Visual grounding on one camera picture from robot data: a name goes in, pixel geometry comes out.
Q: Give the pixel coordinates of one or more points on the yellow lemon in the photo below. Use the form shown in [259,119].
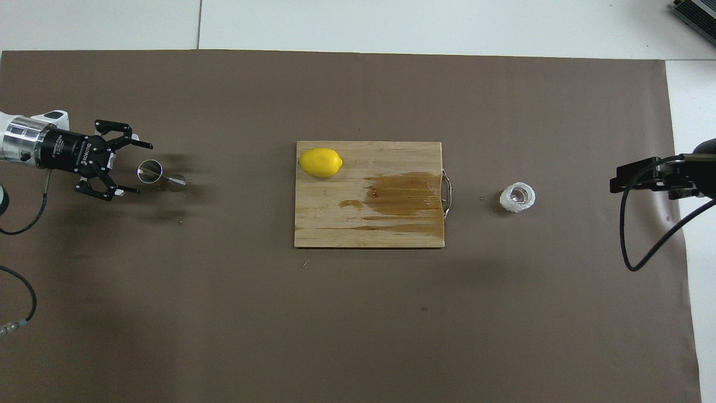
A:
[320,162]

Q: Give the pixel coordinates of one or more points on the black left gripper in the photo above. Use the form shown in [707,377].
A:
[72,154]

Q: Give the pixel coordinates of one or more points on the black ribbed device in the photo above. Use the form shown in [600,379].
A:
[699,14]

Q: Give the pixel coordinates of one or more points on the steel jigger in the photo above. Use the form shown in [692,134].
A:
[150,170]

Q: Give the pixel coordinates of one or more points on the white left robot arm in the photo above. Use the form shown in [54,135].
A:
[19,140]

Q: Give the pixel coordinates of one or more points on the small clear textured glass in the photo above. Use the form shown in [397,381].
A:
[508,201]

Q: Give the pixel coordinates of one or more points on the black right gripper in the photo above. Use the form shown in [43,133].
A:
[702,173]

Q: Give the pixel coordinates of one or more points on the brown paper table mat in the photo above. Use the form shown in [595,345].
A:
[358,336]

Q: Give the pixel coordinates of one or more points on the wooden cutting board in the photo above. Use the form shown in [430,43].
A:
[335,224]

